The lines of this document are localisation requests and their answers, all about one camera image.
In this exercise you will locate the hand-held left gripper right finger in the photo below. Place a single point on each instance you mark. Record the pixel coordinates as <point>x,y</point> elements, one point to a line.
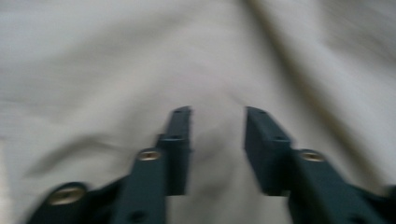
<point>280,168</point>

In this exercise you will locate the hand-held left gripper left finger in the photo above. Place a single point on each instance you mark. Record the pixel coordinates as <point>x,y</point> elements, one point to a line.
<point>174,155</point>

